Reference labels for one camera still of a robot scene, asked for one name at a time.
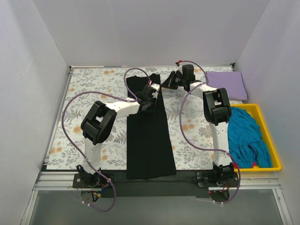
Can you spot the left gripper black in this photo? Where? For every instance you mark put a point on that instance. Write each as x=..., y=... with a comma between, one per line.
x=150, y=103

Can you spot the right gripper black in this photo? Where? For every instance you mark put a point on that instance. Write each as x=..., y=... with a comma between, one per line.
x=171, y=80

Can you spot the black t-shirt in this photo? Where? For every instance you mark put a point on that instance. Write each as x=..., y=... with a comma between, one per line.
x=149, y=149

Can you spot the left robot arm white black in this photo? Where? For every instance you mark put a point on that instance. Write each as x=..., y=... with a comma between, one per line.
x=98, y=123

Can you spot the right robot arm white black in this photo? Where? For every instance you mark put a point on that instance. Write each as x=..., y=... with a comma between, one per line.
x=217, y=112

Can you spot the folded purple t-shirt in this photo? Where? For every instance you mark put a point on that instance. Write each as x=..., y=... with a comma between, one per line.
x=231, y=81

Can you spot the floral patterned table mat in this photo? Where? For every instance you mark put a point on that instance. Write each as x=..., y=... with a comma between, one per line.
x=88, y=85

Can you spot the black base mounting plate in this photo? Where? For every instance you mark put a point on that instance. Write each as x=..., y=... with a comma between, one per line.
x=180, y=184

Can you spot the teal t-shirt in bin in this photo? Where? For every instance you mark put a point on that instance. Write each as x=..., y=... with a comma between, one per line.
x=245, y=140

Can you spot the yellow plastic bin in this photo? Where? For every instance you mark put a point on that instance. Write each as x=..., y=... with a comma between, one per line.
x=255, y=112

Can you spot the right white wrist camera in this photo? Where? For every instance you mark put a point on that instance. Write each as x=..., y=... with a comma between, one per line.
x=182, y=69

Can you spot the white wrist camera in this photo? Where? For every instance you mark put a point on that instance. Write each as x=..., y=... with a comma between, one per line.
x=182, y=69
x=151, y=91

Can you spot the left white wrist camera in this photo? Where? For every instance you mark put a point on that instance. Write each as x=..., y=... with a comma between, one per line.
x=151, y=91

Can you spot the aluminium frame rail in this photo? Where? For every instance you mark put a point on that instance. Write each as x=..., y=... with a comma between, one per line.
x=65, y=180

